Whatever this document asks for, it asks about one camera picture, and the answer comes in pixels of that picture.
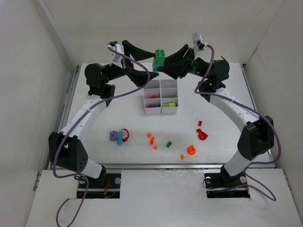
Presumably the green number lego brick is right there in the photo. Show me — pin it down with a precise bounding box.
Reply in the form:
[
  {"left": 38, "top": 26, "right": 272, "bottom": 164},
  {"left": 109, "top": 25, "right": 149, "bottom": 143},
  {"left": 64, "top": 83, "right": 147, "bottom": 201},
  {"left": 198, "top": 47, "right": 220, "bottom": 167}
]
[{"left": 154, "top": 49, "right": 166, "bottom": 65}]

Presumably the green teal lego stack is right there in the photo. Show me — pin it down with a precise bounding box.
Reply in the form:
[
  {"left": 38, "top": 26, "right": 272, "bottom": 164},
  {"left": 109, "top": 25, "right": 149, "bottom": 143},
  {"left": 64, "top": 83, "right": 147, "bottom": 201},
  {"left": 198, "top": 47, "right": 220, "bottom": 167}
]
[{"left": 152, "top": 59, "right": 164, "bottom": 72}]

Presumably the purple lego stack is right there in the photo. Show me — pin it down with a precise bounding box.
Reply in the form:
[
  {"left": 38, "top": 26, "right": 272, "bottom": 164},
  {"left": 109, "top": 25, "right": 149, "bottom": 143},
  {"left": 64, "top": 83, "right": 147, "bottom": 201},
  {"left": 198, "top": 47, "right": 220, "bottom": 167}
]
[{"left": 147, "top": 105, "right": 160, "bottom": 108}]

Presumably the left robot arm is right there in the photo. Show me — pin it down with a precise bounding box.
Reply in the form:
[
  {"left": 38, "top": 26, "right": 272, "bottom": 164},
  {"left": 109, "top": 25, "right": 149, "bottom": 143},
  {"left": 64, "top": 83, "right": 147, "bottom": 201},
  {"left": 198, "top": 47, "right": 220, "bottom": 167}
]
[{"left": 48, "top": 40, "right": 158, "bottom": 182}]

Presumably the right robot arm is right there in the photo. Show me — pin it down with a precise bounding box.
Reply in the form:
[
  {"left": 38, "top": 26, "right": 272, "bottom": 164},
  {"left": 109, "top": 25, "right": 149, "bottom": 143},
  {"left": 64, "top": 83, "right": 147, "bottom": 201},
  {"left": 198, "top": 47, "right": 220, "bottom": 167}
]
[{"left": 157, "top": 44, "right": 274, "bottom": 183}]

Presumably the left white divided container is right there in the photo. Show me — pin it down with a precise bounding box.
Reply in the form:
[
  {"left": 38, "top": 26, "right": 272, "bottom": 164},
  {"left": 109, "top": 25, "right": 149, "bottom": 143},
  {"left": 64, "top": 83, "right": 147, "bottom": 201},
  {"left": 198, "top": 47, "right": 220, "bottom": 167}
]
[{"left": 143, "top": 79, "right": 161, "bottom": 114}]

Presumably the white divided container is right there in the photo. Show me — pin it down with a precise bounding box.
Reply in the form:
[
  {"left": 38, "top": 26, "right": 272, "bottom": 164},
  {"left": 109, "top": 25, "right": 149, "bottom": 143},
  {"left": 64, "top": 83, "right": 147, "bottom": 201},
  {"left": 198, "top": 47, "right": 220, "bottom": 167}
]
[
  {"left": 143, "top": 79, "right": 161, "bottom": 114},
  {"left": 160, "top": 79, "right": 178, "bottom": 114}
]

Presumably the right white divided container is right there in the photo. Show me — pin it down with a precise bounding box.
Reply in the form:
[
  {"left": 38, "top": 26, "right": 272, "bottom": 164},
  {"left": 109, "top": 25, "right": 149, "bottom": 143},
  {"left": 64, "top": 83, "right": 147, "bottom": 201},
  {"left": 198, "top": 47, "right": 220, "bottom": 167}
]
[{"left": 160, "top": 79, "right": 178, "bottom": 114}]

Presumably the small orange lego pair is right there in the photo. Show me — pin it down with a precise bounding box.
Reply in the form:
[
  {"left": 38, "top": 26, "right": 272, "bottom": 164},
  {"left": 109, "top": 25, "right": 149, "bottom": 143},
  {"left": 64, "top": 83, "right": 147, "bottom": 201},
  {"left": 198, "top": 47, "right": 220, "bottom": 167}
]
[{"left": 147, "top": 133, "right": 155, "bottom": 140}]

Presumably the red flower lego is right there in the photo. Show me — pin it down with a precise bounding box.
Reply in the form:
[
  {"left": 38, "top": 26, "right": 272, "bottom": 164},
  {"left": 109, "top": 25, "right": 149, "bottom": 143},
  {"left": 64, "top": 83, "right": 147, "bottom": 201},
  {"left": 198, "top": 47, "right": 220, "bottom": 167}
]
[{"left": 121, "top": 128, "right": 130, "bottom": 142}]

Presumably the purple arch lego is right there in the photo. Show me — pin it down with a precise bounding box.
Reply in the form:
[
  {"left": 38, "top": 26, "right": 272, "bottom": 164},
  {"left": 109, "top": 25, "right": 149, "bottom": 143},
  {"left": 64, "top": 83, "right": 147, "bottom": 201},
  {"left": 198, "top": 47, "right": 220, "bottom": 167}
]
[{"left": 109, "top": 131, "right": 118, "bottom": 141}]

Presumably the teal lego brick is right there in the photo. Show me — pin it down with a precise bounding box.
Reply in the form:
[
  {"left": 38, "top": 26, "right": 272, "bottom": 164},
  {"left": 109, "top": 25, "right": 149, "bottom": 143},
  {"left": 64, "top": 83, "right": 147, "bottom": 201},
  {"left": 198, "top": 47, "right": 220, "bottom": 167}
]
[{"left": 117, "top": 131, "right": 123, "bottom": 145}]

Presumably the red round lego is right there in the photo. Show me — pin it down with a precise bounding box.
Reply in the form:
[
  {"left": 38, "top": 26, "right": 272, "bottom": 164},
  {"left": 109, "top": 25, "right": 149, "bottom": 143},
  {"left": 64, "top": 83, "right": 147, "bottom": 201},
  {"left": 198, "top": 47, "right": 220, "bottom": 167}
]
[{"left": 196, "top": 129, "right": 208, "bottom": 140}]

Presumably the orange round lego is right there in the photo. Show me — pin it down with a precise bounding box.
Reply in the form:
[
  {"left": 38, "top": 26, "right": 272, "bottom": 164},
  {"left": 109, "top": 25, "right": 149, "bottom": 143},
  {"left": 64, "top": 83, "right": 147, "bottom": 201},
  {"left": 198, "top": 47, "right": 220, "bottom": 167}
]
[{"left": 187, "top": 145, "right": 196, "bottom": 155}]

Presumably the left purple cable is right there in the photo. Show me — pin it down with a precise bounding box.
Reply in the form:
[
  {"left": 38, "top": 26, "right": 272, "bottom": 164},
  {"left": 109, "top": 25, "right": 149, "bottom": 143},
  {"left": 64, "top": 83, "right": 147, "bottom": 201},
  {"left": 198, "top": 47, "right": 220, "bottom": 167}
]
[{"left": 52, "top": 44, "right": 151, "bottom": 227}]

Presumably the purple cable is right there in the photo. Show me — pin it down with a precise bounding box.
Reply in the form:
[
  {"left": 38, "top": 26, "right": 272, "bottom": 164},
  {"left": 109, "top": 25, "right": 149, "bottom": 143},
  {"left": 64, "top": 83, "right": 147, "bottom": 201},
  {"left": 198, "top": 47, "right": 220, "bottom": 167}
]
[
  {"left": 52, "top": 44, "right": 151, "bottom": 227},
  {"left": 194, "top": 44, "right": 281, "bottom": 201}
]

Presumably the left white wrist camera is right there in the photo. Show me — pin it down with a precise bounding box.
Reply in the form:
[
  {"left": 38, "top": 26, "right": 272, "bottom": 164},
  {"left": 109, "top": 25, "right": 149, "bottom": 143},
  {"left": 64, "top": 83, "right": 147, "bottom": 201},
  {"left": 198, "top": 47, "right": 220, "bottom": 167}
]
[{"left": 107, "top": 41, "right": 124, "bottom": 68}]

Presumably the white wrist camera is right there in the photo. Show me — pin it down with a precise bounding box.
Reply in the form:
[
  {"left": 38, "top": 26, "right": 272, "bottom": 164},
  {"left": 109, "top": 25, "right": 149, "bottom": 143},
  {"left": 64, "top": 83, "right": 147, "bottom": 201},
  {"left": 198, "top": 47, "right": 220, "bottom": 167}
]
[
  {"left": 192, "top": 32, "right": 205, "bottom": 53},
  {"left": 107, "top": 41, "right": 124, "bottom": 68}
]

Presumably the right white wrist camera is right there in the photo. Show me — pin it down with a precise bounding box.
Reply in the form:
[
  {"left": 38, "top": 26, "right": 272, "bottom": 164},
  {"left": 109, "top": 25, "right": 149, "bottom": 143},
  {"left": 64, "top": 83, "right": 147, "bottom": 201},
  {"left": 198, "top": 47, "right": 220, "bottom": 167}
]
[{"left": 192, "top": 32, "right": 205, "bottom": 53}]

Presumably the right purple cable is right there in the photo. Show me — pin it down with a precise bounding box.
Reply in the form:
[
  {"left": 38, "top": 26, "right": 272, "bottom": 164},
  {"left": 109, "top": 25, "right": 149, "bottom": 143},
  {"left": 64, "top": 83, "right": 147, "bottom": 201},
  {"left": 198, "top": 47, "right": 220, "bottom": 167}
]
[{"left": 194, "top": 44, "right": 281, "bottom": 201}]

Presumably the aluminium rail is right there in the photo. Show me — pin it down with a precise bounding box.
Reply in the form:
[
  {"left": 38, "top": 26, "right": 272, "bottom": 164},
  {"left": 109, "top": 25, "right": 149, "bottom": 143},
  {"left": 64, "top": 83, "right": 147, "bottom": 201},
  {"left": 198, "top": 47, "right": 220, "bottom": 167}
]
[{"left": 103, "top": 164, "right": 222, "bottom": 170}]

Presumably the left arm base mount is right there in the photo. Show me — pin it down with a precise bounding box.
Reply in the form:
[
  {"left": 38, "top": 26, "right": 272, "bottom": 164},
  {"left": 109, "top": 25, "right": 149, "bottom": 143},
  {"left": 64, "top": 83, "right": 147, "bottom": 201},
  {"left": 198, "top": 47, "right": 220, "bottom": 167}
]
[{"left": 85, "top": 171, "right": 122, "bottom": 199}]

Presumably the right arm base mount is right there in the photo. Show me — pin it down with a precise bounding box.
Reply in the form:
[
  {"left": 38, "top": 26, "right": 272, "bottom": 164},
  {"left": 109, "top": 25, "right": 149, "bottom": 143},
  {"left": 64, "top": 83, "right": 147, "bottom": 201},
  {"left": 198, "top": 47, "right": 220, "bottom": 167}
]
[{"left": 203, "top": 172, "right": 250, "bottom": 199}]

